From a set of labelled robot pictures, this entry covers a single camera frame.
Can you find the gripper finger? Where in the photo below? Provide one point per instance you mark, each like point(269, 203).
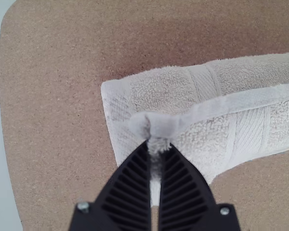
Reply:
point(185, 199)
point(125, 197)

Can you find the pale towel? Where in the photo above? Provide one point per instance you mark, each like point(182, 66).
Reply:
point(231, 130)

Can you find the cork mat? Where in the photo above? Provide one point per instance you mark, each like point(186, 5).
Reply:
point(50, 96)

